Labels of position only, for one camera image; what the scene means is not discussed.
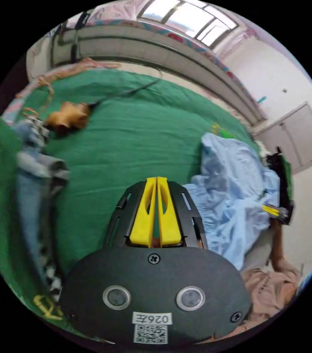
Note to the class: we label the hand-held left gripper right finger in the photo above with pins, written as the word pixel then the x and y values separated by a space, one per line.
pixel 169 223

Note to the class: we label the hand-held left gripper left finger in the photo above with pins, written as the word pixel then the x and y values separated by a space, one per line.
pixel 142 220

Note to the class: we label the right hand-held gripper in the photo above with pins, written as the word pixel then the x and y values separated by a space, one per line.
pixel 284 187

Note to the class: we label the light blue pants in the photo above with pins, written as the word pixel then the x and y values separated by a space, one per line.
pixel 233 190

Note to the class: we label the person's right forearm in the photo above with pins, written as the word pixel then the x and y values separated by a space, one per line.
pixel 279 256

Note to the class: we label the person's right hand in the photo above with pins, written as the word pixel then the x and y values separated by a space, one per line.
pixel 277 230

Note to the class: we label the white cupboard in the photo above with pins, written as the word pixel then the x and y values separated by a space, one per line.
pixel 296 138

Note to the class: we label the person's body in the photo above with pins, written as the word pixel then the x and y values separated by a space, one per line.
pixel 272 292

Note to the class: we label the bed with green quilt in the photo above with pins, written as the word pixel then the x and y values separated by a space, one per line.
pixel 134 138

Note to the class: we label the pile of clothes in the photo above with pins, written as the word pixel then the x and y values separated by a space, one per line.
pixel 31 193

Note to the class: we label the orange garment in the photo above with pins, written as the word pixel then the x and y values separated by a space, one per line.
pixel 69 117

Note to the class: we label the grey bunk bed with colourful sheet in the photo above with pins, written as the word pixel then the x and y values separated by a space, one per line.
pixel 150 52

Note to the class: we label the window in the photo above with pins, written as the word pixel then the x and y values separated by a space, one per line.
pixel 192 19

